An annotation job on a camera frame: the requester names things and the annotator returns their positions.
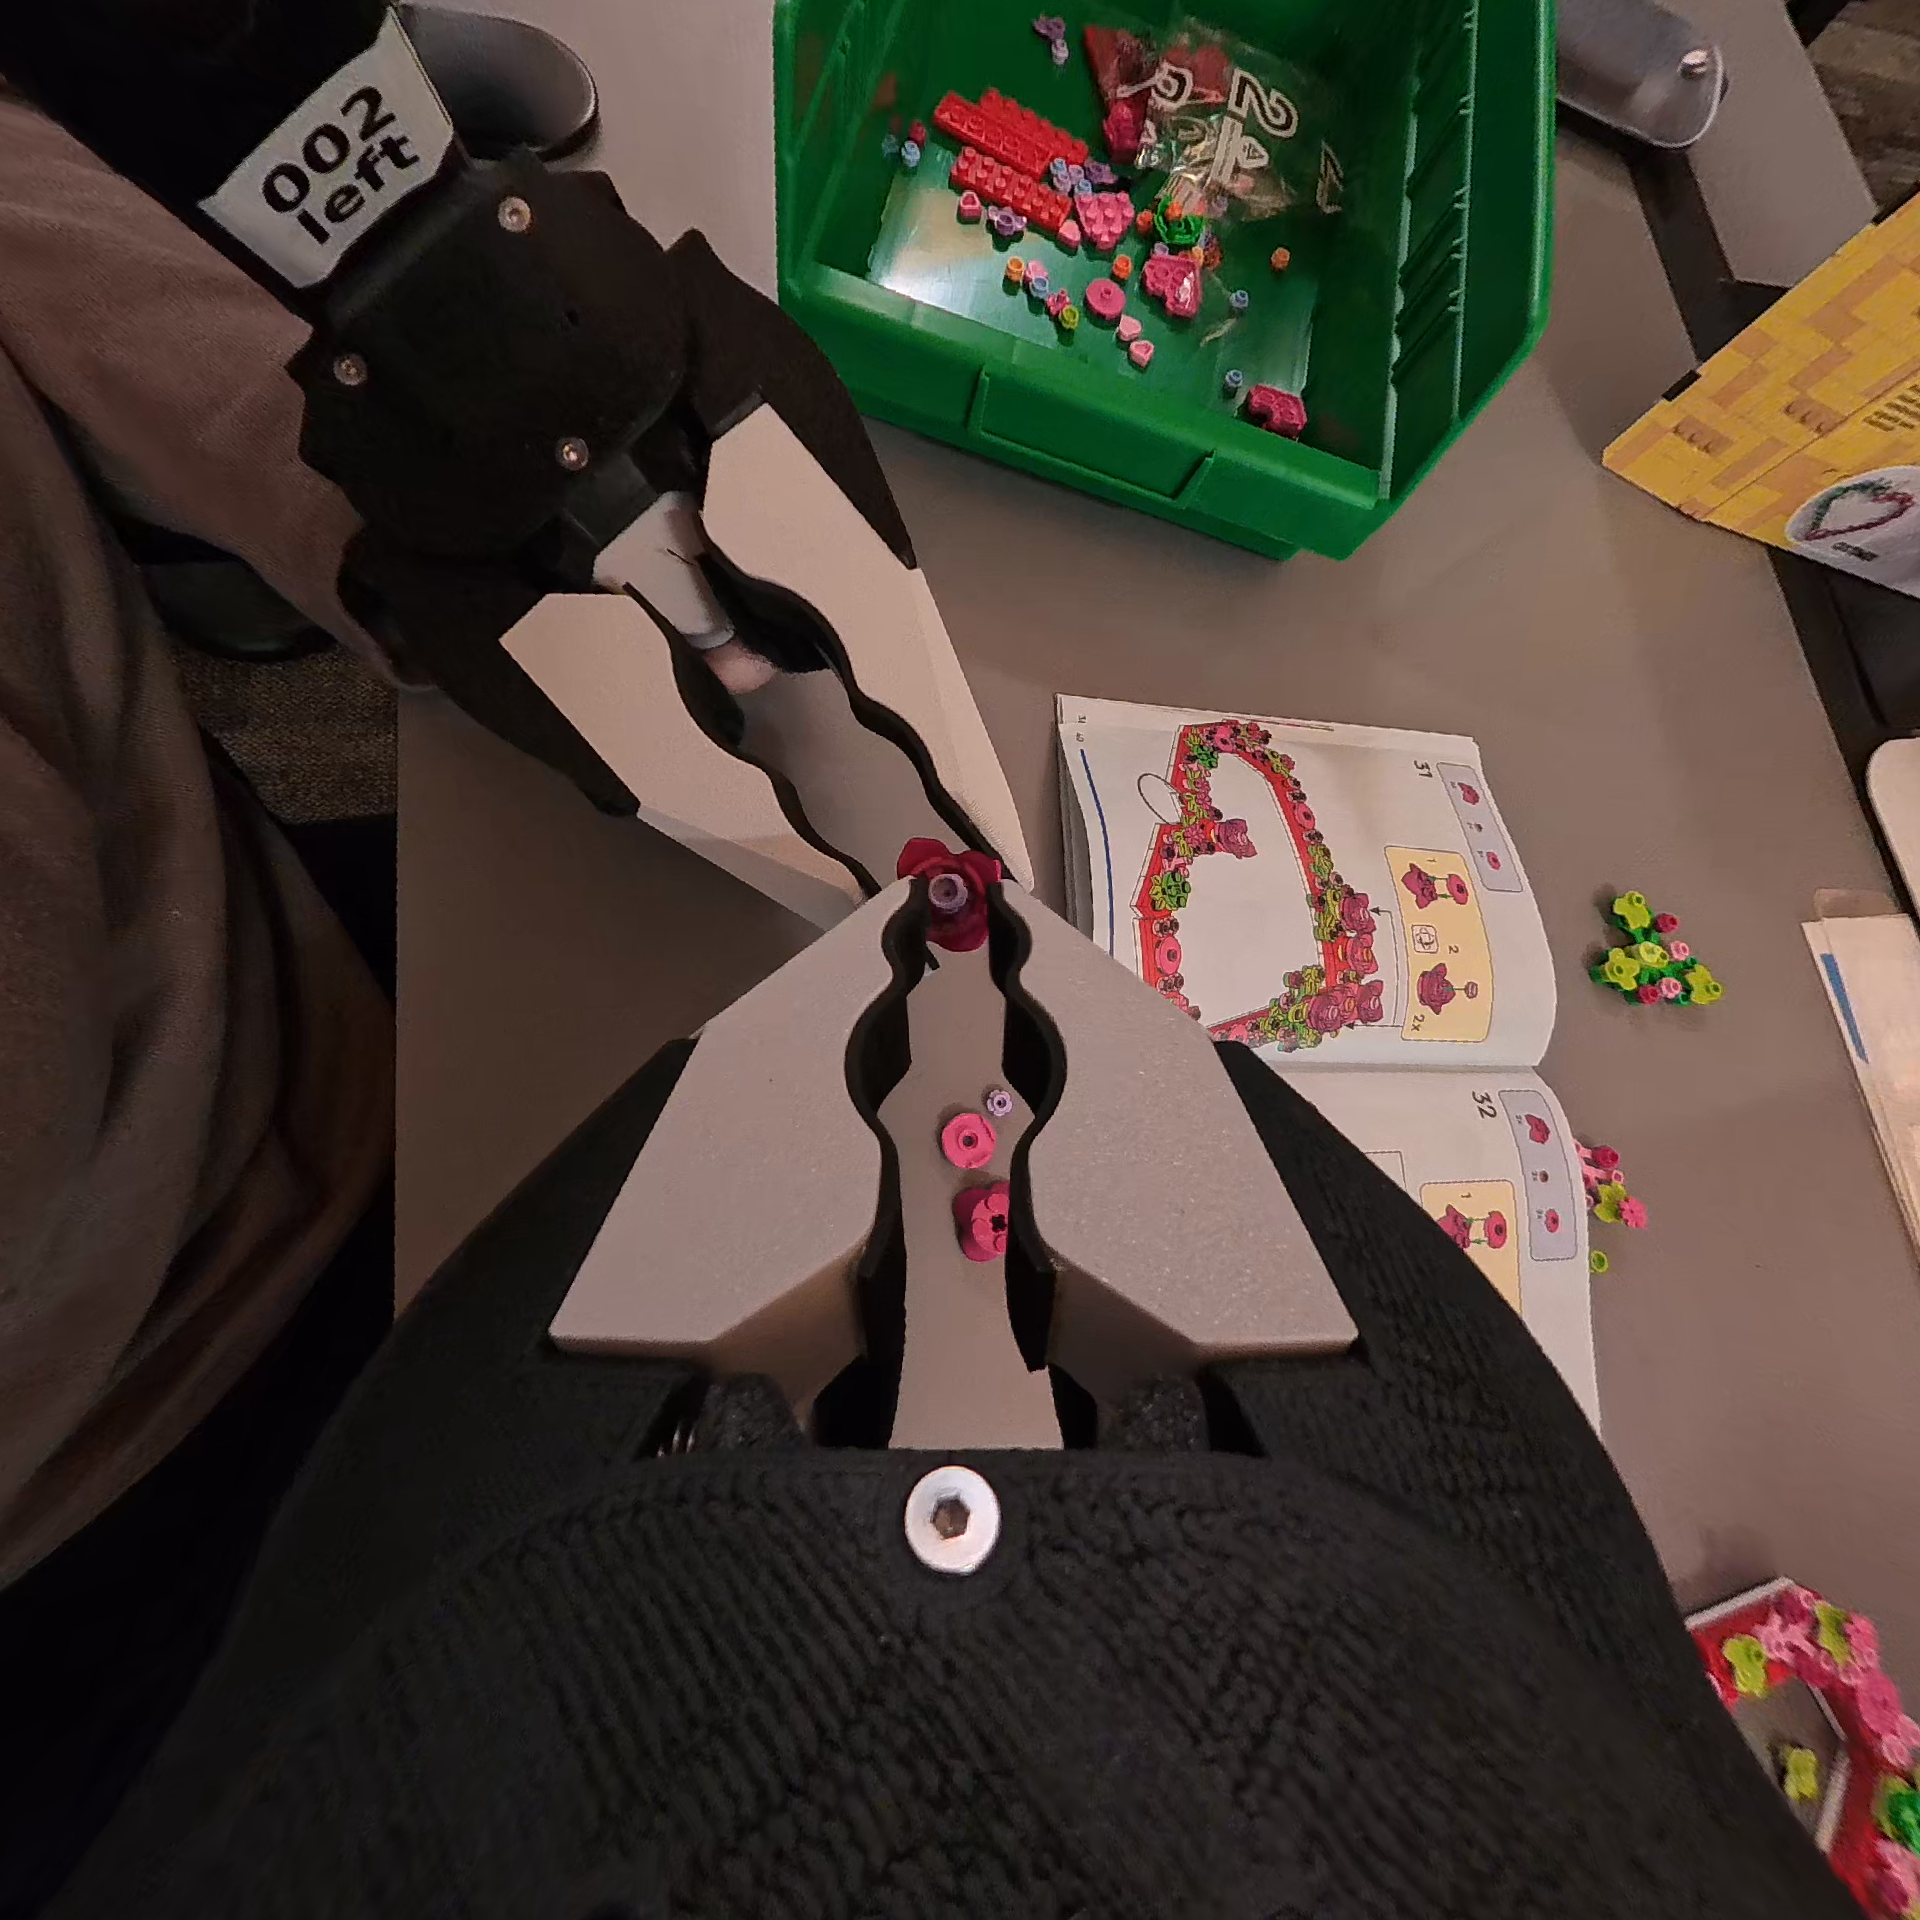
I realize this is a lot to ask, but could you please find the heart-shaped lego build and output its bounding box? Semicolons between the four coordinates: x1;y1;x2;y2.
1687;1578;1920;1920

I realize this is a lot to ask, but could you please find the person's left forearm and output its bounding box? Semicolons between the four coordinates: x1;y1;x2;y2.
0;90;400;1585

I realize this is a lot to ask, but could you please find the lime green lego cluster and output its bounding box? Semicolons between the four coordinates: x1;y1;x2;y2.
1585;888;1724;1010

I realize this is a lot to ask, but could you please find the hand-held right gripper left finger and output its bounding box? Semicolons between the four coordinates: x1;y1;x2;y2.
545;877;920;1450

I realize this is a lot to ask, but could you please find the clear plastic bag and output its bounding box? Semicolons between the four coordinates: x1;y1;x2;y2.
1118;24;1321;226

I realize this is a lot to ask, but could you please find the pile of loose lego pieces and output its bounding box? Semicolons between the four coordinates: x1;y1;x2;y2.
878;16;1313;443

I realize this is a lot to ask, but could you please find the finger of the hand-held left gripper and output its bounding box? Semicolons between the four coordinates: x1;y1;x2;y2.
503;588;887;924
697;402;1038;895

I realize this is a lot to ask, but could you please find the yellow lego box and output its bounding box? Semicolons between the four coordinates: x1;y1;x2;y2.
1601;194;1920;594

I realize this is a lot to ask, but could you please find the grey metal stand foot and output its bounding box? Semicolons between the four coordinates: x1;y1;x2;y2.
1552;0;1727;148

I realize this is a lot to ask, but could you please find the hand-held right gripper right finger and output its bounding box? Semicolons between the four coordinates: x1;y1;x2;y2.
982;877;1359;1373

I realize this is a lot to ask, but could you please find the wooden board on white stand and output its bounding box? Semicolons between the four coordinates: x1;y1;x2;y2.
1867;737;1920;916

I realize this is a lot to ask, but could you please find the white cardboard sheet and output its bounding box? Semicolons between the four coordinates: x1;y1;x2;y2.
1799;888;1920;1256

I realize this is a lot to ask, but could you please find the small pink lego cluster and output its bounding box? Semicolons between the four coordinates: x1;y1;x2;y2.
1567;1137;1647;1277

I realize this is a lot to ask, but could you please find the green plastic bin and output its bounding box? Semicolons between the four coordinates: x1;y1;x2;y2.
772;0;1560;560

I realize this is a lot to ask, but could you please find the lego instruction booklet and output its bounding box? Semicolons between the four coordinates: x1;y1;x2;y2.
1053;692;1605;1443

